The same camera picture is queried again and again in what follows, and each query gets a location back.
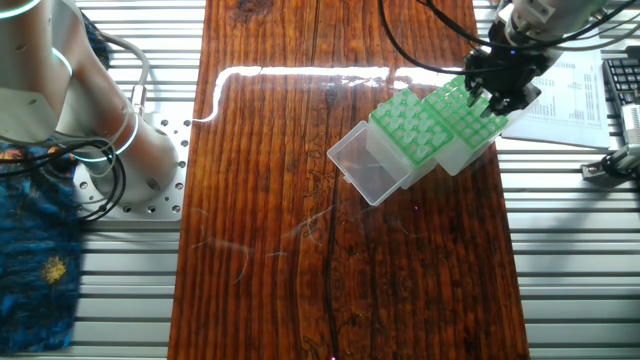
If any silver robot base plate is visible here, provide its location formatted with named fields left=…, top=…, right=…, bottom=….
left=74, top=112, right=189, bottom=221

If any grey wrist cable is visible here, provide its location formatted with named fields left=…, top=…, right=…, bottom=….
left=554, top=9, right=640, bottom=54

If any black computer keyboard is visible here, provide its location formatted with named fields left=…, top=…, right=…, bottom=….
left=602, top=45, right=640, bottom=109

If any brown wooden board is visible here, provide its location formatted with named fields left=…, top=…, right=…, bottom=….
left=167, top=0, right=531, bottom=360

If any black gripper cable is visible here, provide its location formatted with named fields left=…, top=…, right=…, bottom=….
left=377, top=0, right=474, bottom=76

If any grey base cable with connector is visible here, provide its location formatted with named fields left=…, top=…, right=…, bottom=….
left=97, top=32, right=151, bottom=119

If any small grey mounted device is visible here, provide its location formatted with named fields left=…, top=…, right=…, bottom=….
left=579, top=144, right=640, bottom=190

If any white grey box device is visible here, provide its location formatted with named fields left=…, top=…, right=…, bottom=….
left=619, top=102, right=640, bottom=146

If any blue painted cloth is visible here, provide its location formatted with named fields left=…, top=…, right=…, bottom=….
left=0, top=9, right=111, bottom=356

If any black camera cable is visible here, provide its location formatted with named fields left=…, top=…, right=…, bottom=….
left=417, top=0, right=640, bottom=52

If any clear box green tip rack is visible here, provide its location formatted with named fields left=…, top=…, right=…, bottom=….
left=423, top=74, right=524, bottom=177
left=327, top=88, right=456, bottom=207

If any white printed paper sheet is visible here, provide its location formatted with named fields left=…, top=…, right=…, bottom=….
left=499, top=44, right=612, bottom=150

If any black base cable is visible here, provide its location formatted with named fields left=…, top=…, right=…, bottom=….
left=0, top=138, right=129, bottom=222

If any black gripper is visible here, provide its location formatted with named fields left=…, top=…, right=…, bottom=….
left=463, top=47, right=549, bottom=119

